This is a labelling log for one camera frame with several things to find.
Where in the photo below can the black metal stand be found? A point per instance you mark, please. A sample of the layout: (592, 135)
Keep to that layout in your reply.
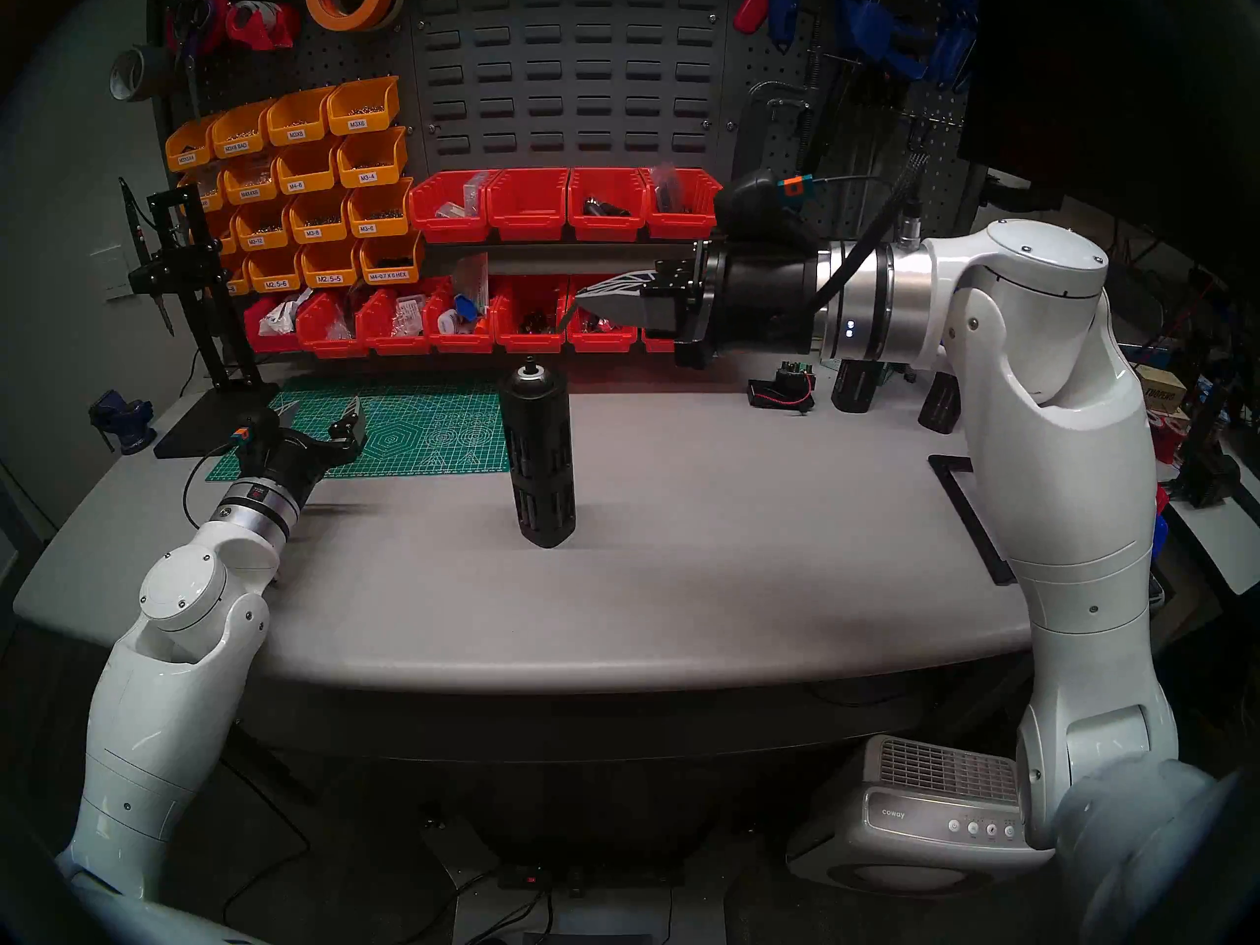
(182, 269)

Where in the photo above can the yellow screw bin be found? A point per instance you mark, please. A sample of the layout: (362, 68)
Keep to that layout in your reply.
(237, 276)
(192, 146)
(224, 229)
(210, 187)

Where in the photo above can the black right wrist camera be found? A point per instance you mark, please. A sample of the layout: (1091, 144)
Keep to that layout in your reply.
(758, 205)

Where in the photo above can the yellow bin labelled M3-4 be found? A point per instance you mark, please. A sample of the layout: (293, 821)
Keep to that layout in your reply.
(371, 160)

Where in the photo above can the red tape dispenser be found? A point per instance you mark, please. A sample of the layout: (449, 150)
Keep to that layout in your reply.
(258, 28)

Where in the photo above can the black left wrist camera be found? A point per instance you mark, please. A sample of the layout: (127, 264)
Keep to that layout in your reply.
(261, 421)

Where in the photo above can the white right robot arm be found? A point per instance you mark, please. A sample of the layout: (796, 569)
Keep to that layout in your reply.
(1073, 461)

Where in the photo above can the green cutting mat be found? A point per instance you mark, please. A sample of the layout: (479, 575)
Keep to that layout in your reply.
(443, 431)

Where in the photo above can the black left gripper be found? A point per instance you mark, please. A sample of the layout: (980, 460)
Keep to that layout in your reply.
(290, 461)

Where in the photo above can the yellow bin labelled M3-6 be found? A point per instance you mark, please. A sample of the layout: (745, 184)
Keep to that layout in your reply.
(379, 213)

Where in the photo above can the tall clear parts bag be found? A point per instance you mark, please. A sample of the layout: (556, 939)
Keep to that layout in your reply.
(471, 279)

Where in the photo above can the clear bag of screws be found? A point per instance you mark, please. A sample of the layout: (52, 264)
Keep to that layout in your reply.
(409, 315)

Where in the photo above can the blue bench vise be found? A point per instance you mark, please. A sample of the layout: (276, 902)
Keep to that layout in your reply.
(126, 421)

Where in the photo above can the yellow bin labelled M4X4X6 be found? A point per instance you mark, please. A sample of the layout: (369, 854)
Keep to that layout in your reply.
(251, 180)

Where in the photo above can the yellow bin labelled M2.5-5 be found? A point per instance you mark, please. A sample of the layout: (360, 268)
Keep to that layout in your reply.
(330, 264)

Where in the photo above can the grey duct tape roll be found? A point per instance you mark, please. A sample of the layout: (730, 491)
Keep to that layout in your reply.
(157, 67)

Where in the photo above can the white side desk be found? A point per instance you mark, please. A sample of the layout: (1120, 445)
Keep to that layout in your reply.
(1221, 544)

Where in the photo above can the yellow bin labelled M3-12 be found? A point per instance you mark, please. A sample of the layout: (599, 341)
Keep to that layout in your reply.
(262, 229)

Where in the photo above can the yellow bin labelled M4-0.7 hex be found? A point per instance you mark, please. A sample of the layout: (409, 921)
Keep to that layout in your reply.
(391, 262)

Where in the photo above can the black bar clamp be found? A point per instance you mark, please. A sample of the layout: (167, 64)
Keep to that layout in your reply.
(813, 87)

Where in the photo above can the small cardboard box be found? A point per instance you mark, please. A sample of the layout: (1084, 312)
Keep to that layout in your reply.
(1164, 392)

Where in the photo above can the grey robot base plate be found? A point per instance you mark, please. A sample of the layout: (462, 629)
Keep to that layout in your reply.
(630, 921)

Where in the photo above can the yellow bin labelled M3X8 BAD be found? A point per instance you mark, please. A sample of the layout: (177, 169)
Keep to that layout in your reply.
(241, 134)

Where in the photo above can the red plastic parts bin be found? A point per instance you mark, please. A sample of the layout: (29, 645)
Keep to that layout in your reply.
(605, 229)
(379, 343)
(529, 210)
(463, 344)
(602, 343)
(320, 343)
(443, 228)
(264, 343)
(679, 226)
(507, 343)
(658, 344)

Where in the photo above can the black cylindrical parts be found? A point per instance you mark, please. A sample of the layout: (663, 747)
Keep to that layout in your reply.
(602, 208)

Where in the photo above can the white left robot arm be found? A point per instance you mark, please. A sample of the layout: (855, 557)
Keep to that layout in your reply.
(167, 697)

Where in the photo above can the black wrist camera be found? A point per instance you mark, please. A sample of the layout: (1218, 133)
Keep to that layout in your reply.
(261, 421)
(758, 205)

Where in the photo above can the yellow bin labelled M3X6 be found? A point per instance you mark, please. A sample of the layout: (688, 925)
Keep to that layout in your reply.
(362, 111)

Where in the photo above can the white air purifier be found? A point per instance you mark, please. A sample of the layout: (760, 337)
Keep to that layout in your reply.
(915, 825)

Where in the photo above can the small blue plastic part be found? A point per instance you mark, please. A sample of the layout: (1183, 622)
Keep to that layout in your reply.
(466, 308)

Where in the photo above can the grey louvred panel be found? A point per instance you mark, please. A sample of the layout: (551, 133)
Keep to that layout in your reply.
(532, 116)

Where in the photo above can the white wall switch plate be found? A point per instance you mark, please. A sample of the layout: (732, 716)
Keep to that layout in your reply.
(110, 272)

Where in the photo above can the black flat frame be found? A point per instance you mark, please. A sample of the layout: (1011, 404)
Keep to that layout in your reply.
(947, 463)

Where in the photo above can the blue glue gun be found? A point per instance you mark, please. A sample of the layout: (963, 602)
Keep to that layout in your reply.
(785, 8)

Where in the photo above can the orange tape roll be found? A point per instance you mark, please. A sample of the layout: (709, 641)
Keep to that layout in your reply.
(317, 6)

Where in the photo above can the grey metal C-clamp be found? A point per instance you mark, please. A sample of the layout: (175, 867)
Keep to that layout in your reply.
(740, 146)

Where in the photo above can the yellow bin labelled M3-8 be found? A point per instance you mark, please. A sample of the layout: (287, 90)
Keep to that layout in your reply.
(319, 220)

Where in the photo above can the black cylindrical electric screwdriver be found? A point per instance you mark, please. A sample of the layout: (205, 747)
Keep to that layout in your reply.
(940, 407)
(536, 461)
(858, 387)

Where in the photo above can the white plastic bag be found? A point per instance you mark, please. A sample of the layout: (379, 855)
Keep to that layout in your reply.
(283, 313)

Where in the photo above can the black power strip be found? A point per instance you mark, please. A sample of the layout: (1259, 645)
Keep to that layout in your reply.
(610, 876)

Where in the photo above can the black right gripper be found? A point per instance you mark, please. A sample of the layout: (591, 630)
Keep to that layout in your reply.
(763, 298)

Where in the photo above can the red tape roll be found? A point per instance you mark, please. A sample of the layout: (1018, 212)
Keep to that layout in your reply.
(215, 8)

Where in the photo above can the black pegboard panel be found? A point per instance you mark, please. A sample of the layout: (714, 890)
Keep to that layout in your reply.
(285, 62)

